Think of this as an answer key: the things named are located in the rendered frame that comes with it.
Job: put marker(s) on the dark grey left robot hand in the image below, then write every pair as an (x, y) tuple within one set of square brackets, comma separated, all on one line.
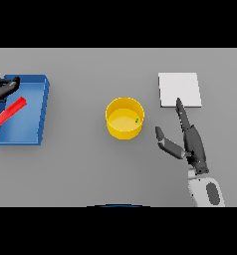
[(3, 89)]

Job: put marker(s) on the yellow bowl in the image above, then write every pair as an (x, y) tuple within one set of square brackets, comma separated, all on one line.
[(124, 118)]

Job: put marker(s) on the pale square scale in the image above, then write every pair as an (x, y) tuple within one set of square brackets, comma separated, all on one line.
[(179, 89)]

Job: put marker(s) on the red beaker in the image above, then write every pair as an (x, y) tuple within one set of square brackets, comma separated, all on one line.
[(7, 113)]

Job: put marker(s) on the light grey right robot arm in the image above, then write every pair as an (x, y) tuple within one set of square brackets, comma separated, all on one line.
[(206, 193)]

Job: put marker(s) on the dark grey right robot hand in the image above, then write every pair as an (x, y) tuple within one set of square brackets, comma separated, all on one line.
[(193, 141)]

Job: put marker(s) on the blue tray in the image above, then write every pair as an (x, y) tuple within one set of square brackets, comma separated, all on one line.
[(23, 113)]

